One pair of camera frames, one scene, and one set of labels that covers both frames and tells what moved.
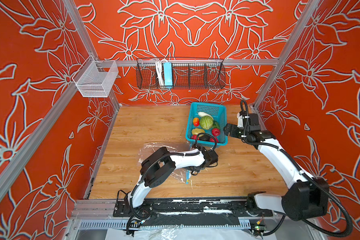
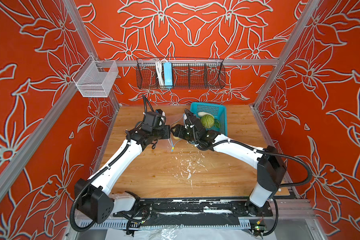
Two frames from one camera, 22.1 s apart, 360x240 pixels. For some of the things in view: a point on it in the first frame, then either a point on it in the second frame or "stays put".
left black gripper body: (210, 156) -> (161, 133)
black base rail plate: (238, 206) stays put
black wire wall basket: (188, 73) stays put
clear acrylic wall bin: (95, 78) stays put
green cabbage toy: (206, 122) stays put
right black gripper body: (239, 132) -> (183, 132)
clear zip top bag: (182, 173) -> (173, 141)
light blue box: (168, 75) stays put
